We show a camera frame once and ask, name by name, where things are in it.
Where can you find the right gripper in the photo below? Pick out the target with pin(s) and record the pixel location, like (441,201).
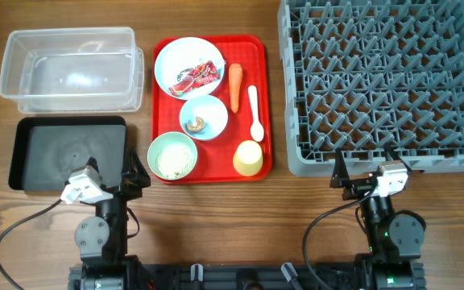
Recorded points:
(361,189)

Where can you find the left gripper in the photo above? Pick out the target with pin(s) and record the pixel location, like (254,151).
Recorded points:
(137,180)

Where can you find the green bowl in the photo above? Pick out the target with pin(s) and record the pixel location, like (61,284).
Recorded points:
(164,140)

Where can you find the white rice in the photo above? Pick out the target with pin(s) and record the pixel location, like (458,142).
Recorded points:
(175,161)

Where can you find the brown food scrap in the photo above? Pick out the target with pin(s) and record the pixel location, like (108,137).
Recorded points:
(196,126)

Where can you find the white plastic spoon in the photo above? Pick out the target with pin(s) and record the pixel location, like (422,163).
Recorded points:
(257,131)

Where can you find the yellow cup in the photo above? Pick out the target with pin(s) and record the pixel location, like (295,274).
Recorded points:
(248,158)

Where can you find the red snack wrapper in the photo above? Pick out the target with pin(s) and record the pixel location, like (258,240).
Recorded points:
(194,78)

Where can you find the orange carrot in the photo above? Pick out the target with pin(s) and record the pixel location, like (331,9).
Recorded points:
(235,81)

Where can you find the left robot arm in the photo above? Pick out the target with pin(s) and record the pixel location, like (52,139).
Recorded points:
(102,239)

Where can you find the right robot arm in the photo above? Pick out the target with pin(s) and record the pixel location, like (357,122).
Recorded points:
(394,237)

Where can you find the black waste tray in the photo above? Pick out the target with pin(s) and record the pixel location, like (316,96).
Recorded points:
(48,149)

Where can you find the grey dishwasher rack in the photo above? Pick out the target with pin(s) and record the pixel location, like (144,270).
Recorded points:
(364,75)

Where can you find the clear plastic bin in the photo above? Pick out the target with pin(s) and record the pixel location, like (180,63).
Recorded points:
(73,70)

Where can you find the small light blue bowl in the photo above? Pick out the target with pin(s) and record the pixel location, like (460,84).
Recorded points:
(211,109)

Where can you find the red serving tray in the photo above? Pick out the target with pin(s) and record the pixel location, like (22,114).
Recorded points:
(215,157)

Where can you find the large light blue plate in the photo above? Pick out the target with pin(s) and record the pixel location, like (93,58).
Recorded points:
(184,53)

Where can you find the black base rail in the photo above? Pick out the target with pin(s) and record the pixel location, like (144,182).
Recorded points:
(335,275)

